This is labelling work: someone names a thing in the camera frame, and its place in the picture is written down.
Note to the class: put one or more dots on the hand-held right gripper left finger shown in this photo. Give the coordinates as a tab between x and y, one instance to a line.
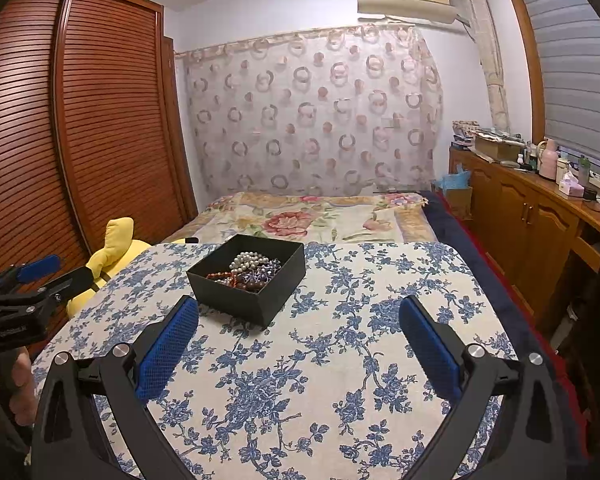
167	350

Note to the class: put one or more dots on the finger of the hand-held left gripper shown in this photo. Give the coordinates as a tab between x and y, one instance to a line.
37	266
67	282

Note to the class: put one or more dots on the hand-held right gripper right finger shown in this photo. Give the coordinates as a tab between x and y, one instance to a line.
427	350

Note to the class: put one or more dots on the black cardboard box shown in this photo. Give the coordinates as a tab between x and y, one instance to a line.
260	305

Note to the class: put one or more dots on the person's left hand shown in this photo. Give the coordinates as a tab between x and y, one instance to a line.
22	390

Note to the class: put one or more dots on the yellow plush toy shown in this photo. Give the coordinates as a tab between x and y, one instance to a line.
115	255

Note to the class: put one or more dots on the blue floral cloth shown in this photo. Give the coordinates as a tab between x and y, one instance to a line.
330	360

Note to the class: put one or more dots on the brown slatted wooden wardrobe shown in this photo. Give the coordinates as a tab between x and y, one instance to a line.
90	135

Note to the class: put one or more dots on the wooden side cabinet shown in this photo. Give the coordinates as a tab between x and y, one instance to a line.
520	220

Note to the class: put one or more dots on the floral bed blanket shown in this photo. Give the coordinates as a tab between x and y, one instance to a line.
305	217

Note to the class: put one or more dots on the stack of patterned cloths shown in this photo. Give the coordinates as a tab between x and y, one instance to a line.
464	135

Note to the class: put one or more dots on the pink tissue box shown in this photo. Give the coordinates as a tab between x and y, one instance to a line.
571	185

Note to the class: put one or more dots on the white jar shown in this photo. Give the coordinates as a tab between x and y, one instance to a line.
562	170

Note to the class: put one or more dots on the pink thermos jug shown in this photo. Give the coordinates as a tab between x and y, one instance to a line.
549	160

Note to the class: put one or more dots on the green drink bottle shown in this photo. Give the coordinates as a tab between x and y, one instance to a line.
584	169

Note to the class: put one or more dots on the circle-patterned sheer curtain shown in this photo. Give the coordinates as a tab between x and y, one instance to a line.
320	120

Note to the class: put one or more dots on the lace window curtain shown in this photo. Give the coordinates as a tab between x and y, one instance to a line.
487	60

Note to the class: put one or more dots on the grey window blind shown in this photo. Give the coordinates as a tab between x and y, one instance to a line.
575	60

